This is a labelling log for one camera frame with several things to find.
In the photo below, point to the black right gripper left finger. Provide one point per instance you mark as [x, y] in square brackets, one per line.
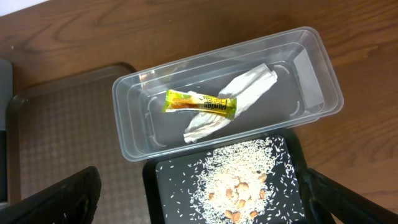
[72, 200]

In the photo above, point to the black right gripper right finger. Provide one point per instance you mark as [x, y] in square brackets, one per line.
[324, 199]

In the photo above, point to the black plastic tray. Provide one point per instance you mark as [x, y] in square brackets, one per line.
[171, 183]

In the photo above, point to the yellow green snack wrapper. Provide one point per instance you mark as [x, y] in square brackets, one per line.
[177, 101]

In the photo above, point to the grey plastic dishwasher rack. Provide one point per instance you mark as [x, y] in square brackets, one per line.
[6, 95]

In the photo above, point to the spilled rice and food scraps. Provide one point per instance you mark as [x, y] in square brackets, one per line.
[235, 182]

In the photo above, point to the white napkin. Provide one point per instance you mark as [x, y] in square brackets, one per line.
[246, 88]

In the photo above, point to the clear plastic bin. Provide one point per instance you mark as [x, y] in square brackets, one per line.
[306, 89]

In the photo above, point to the brown plastic serving tray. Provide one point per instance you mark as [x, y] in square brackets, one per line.
[58, 128]

